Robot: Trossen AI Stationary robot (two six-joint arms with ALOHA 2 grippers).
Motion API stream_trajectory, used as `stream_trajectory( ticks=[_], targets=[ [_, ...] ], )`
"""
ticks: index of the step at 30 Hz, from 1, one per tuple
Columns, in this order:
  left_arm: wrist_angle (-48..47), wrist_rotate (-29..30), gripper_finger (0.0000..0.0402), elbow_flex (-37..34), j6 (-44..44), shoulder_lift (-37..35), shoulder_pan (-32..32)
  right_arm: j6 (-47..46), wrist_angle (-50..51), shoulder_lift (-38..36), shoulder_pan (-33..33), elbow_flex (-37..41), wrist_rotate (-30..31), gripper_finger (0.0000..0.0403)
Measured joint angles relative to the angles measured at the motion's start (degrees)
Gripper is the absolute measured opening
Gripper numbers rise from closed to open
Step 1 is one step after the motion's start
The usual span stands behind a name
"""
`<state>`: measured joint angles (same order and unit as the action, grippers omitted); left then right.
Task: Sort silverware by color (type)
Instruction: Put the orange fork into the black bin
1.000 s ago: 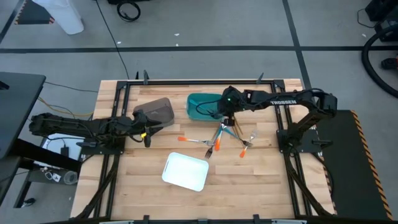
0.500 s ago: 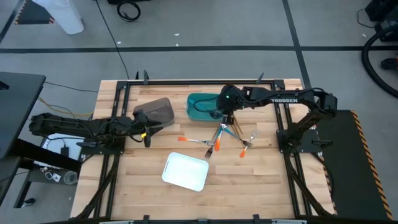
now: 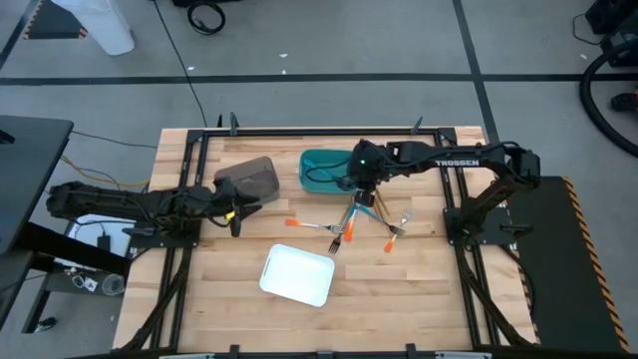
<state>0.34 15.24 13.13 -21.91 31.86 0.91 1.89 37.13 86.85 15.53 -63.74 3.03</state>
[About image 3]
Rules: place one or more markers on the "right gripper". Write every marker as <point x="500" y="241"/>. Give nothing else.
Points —
<point x="369" y="167"/>

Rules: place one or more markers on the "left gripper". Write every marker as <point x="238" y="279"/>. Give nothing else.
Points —
<point x="224" y="202"/>

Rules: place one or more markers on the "grey plastic bin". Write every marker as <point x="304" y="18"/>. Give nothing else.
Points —
<point x="259" y="179"/>

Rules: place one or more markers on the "teal plastic bin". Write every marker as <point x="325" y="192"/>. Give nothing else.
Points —
<point x="311" y="185"/>

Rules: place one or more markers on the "white plastic bin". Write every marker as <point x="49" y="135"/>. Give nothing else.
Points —
<point x="296" y="274"/>

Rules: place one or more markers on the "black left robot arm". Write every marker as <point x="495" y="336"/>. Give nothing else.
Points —
<point x="124" y="202"/>

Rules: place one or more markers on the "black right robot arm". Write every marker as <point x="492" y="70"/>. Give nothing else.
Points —
<point x="448" y="162"/>

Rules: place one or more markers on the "white sheet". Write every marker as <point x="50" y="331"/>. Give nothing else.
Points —
<point x="117" y="237"/>

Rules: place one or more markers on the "small black charger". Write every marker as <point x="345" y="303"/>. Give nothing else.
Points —
<point x="103" y="243"/>

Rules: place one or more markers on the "clear glass cup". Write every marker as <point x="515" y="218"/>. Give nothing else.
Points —
<point x="113" y="285"/>

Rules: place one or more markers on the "large hazard-edged black mat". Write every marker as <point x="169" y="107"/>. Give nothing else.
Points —
<point x="563" y="279"/>

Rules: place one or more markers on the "black desk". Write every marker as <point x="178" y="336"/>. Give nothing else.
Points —
<point x="30" y="169"/>

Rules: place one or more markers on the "white plastic bag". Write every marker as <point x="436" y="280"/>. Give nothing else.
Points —
<point x="104" y="30"/>

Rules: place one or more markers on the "black desk foot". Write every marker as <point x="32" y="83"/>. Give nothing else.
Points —
<point x="46" y="325"/>

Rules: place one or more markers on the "small hazard-edged black mat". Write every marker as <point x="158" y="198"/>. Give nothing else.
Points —
<point x="50" y="25"/>

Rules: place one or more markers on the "red black tool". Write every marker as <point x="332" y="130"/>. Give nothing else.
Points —
<point x="625" y="102"/>

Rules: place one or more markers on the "black equipment case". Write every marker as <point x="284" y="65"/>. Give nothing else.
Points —
<point x="613" y="15"/>

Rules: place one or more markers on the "black frame clamp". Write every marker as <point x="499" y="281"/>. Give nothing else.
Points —
<point x="233" y="124"/>
<point x="416" y="125"/>

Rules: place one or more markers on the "black aluminium table frame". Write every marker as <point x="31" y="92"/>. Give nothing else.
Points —
<point x="319" y="132"/>

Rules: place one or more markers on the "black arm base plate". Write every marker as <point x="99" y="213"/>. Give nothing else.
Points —
<point x="169" y="239"/>
<point x="491" y="232"/>

